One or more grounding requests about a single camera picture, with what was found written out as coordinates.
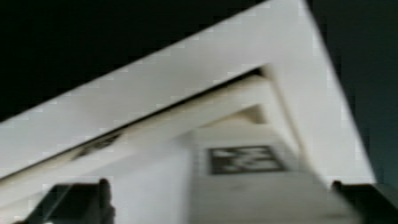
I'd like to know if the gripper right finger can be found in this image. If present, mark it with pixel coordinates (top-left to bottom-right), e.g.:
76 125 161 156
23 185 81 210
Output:
330 181 398 224

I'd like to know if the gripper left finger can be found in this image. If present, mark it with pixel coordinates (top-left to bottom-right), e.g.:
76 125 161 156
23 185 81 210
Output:
17 179 115 224

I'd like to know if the white square tabletop tray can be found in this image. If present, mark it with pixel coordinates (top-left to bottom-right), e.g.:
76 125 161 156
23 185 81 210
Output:
0 0 375 224

